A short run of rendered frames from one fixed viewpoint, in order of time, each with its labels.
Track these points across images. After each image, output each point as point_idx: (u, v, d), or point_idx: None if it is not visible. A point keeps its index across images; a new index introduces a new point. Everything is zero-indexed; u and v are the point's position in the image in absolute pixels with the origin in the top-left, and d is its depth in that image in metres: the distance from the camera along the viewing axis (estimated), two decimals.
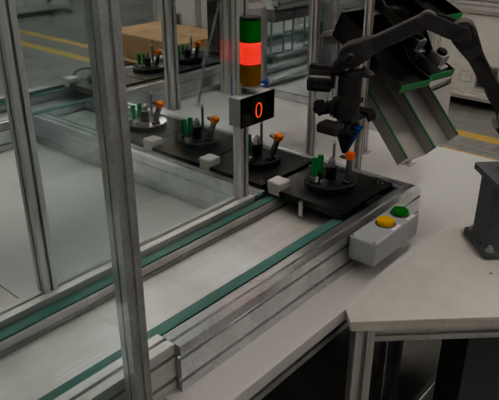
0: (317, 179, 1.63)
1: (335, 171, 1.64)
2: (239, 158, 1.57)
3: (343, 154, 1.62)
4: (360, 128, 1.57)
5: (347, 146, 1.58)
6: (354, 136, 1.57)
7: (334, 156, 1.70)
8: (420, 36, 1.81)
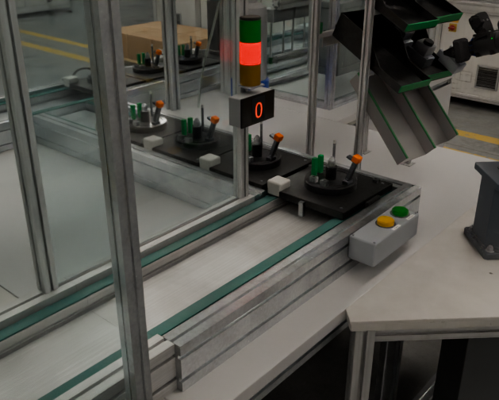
0: (317, 179, 1.63)
1: (335, 171, 1.64)
2: (239, 158, 1.57)
3: (350, 155, 1.60)
4: None
5: (451, 56, 1.75)
6: None
7: (334, 156, 1.70)
8: (429, 43, 1.80)
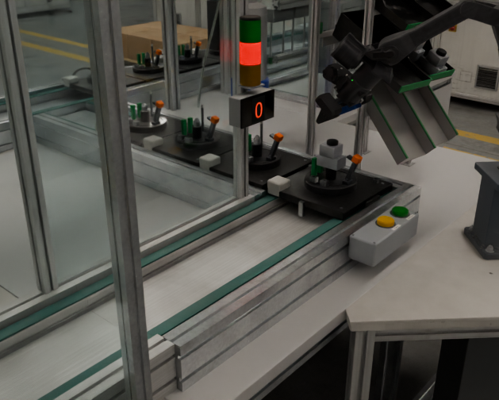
0: (317, 179, 1.63)
1: (335, 171, 1.64)
2: (239, 158, 1.57)
3: (350, 155, 1.60)
4: (358, 107, 1.59)
5: (324, 121, 1.56)
6: (348, 111, 1.60)
7: None
8: (442, 53, 1.77)
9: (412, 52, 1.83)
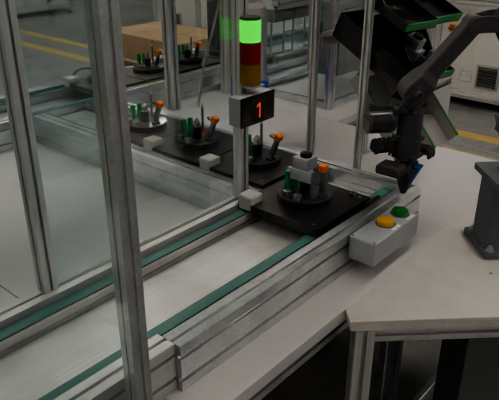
0: (290, 194, 1.55)
1: (309, 185, 1.56)
2: (239, 158, 1.57)
3: (316, 167, 1.54)
4: (420, 167, 1.48)
5: (407, 186, 1.49)
6: (414, 176, 1.48)
7: None
8: None
9: (412, 52, 1.83)
